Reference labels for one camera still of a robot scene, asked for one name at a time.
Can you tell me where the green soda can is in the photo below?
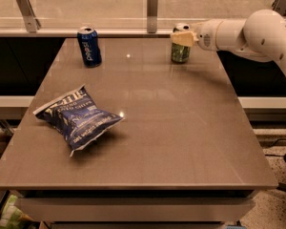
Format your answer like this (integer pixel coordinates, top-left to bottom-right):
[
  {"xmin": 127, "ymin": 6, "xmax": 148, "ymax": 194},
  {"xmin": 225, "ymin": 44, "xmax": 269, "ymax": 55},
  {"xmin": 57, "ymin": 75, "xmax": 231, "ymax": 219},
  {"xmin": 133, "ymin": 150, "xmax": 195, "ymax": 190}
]
[{"xmin": 171, "ymin": 23, "xmax": 193, "ymax": 64}]

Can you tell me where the white table drawer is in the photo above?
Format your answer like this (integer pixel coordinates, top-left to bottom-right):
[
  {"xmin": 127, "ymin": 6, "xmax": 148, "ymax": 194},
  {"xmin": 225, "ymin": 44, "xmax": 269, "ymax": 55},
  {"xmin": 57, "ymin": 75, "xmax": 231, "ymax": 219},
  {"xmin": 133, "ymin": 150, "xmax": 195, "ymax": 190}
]
[{"xmin": 16, "ymin": 198, "xmax": 255, "ymax": 222}]

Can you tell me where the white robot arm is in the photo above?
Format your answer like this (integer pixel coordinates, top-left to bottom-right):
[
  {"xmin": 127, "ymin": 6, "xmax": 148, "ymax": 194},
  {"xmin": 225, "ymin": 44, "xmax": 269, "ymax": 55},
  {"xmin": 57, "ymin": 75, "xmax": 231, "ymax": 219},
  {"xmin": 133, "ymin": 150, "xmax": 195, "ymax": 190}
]
[{"xmin": 171, "ymin": 10, "xmax": 286, "ymax": 77}]

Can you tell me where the middle metal railing bracket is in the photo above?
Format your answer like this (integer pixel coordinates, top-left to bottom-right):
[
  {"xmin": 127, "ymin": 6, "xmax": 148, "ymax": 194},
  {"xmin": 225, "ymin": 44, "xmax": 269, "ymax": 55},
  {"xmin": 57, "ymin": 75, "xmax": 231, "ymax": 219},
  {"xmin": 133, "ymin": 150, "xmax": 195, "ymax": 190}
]
[{"xmin": 147, "ymin": 0, "xmax": 158, "ymax": 33}]

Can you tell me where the left metal railing bracket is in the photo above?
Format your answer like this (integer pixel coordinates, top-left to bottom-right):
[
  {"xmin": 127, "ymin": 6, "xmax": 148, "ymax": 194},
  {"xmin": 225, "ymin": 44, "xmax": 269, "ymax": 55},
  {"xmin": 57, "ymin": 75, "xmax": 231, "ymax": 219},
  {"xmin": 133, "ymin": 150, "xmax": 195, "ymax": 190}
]
[{"xmin": 16, "ymin": 0, "xmax": 41, "ymax": 32}]

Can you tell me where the green patterned bag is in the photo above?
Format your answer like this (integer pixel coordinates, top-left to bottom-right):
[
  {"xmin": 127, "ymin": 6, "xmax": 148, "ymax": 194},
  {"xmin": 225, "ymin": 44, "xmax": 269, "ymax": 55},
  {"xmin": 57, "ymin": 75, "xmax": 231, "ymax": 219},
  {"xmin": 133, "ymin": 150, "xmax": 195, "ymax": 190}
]
[{"xmin": 0, "ymin": 195, "xmax": 33, "ymax": 229}]

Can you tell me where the blue Pepsi can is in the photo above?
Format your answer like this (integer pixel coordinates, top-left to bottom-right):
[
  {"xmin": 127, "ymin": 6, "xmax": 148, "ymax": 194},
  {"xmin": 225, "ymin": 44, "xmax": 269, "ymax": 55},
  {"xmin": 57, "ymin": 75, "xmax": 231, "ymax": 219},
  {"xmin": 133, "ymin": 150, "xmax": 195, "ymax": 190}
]
[{"xmin": 77, "ymin": 27, "xmax": 102, "ymax": 68}]

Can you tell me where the glass railing panel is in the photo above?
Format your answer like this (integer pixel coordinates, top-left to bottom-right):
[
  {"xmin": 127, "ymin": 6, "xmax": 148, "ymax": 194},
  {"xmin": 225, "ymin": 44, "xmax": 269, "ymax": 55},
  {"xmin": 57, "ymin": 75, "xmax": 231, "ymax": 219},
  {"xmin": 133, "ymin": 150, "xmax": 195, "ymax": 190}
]
[{"xmin": 0, "ymin": 0, "xmax": 275, "ymax": 29}]

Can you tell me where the blue chip bag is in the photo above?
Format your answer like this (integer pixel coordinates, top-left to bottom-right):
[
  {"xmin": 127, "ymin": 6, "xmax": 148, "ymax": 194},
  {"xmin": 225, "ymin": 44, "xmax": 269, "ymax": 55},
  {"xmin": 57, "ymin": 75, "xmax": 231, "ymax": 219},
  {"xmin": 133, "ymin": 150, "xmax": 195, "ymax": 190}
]
[{"xmin": 33, "ymin": 85, "xmax": 123, "ymax": 156}]

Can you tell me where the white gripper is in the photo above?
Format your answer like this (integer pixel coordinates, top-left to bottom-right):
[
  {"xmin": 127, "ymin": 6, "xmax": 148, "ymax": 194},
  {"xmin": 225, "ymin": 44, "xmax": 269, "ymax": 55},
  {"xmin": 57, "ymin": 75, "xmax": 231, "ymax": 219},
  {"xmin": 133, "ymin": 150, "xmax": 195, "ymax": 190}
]
[{"xmin": 171, "ymin": 19, "xmax": 223, "ymax": 52}]

